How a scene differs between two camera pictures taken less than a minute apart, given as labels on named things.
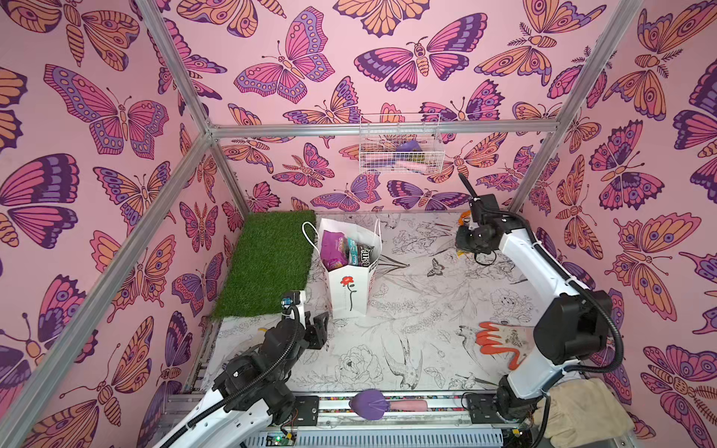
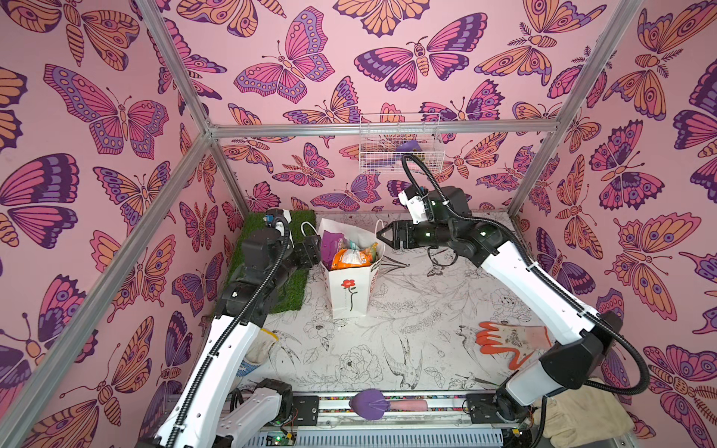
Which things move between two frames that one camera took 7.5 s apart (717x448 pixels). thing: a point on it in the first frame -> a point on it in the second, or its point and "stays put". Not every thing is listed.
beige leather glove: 581,410 stays put
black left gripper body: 314,335 -> 302,257
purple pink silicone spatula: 373,404 stays put
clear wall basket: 405,143 stays put
